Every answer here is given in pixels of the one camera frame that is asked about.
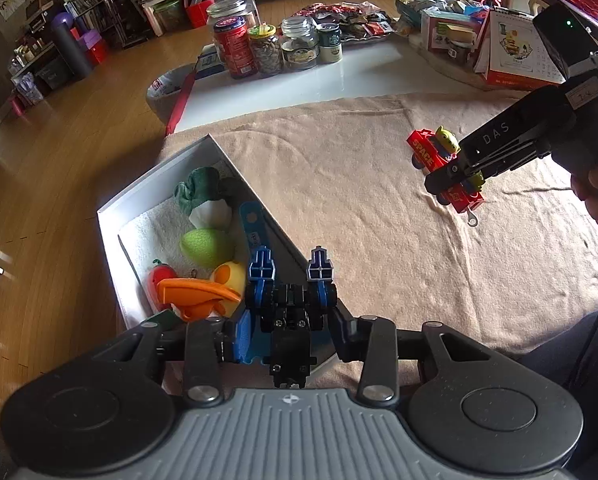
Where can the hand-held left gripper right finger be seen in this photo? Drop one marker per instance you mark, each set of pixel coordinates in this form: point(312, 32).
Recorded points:
point(346, 335)

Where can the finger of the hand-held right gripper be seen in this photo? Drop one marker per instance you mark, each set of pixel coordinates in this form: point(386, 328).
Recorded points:
point(449, 180)

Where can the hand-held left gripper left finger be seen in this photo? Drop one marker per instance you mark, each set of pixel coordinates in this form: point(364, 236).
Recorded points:
point(244, 337)

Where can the red toy train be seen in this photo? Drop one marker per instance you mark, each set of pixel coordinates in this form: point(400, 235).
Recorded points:
point(429, 152)

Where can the blue toy car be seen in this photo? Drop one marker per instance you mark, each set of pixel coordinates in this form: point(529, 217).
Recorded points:
point(289, 310)

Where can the blue toy saw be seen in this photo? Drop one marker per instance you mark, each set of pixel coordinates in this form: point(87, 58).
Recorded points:
point(251, 225)

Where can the green plush doll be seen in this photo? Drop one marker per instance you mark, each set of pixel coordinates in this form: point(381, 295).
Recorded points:
point(194, 187)

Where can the white cardboard box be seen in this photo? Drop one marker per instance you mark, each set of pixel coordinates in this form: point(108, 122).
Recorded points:
point(129, 195)

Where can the yellow toy mushroom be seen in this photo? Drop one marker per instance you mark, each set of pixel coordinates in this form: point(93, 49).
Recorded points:
point(229, 275)

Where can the desk calendar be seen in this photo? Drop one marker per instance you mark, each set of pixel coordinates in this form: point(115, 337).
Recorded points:
point(519, 55)

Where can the beige blanket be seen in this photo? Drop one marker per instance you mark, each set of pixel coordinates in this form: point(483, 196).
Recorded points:
point(354, 185)

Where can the light green toy fruit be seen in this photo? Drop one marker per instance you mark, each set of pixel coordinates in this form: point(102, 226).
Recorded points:
point(206, 247)

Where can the dark small jar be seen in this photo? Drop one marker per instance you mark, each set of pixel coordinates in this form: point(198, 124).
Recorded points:
point(461, 52)

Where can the white towel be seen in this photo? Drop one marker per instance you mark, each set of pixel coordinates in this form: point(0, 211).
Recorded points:
point(149, 230)

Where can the red white cardboard carton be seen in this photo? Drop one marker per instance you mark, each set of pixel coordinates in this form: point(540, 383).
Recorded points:
point(449, 27)

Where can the starbucks can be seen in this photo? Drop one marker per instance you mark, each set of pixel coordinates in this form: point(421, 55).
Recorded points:
point(330, 45)

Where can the tray of snack packets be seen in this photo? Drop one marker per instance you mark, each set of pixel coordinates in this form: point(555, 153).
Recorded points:
point(349, 20)

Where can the silver lid glass jar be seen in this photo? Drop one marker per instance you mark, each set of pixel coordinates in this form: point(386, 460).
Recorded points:
point(299, 47)

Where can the yellow lid glass jar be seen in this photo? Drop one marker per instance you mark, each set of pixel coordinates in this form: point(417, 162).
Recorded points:
point(265, 52)

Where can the grey fabric basket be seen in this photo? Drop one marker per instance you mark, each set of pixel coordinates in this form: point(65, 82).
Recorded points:
point(164, 95)

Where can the large glass jar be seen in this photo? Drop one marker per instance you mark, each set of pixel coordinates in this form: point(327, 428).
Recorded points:
point(234, 7)

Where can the red storage box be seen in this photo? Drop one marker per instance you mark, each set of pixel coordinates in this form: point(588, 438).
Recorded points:
point(199, 10)

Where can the black foam roller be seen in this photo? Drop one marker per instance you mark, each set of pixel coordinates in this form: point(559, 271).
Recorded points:
point(76, 55)

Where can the purple ball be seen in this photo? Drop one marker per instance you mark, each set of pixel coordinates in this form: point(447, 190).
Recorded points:
point(62, 24)

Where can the dark bookshelf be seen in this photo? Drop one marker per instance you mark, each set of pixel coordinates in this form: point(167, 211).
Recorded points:
point(99, 0)

